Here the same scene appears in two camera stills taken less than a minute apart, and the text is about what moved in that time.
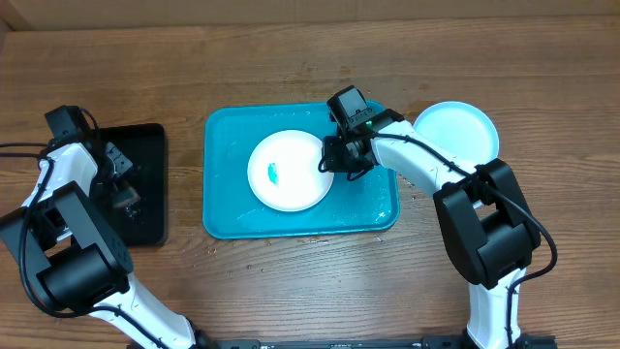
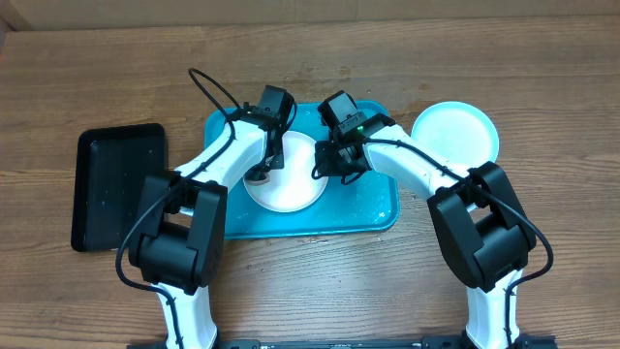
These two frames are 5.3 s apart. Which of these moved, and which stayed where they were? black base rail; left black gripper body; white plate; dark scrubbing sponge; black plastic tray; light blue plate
Moved: dark scrubbing sponge; left black gripper body
Stayed: light blue plate; white plate; black base rail; black plastic tray
